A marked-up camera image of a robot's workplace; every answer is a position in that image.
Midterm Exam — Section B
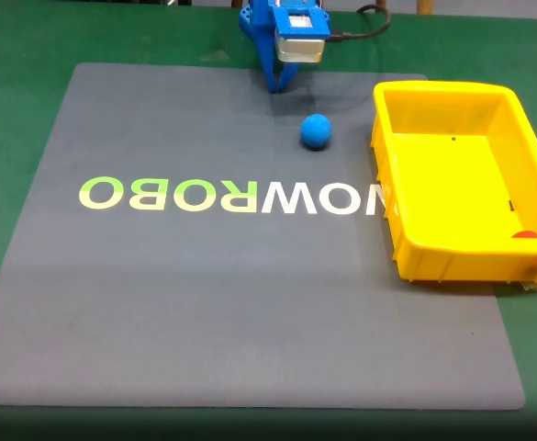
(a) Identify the grey mat with NOWROBO print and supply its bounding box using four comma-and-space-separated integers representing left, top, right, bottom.
0, 62, 526, 411

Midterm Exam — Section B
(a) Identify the black cable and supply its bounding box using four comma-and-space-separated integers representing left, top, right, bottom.
325, 4, 393, 45

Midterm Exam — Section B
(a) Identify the blue foam ball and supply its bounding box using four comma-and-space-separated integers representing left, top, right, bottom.
299, 113, 333, 151

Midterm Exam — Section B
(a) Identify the yellow plastic bin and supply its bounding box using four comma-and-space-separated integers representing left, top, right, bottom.
370, 80, 537, 283

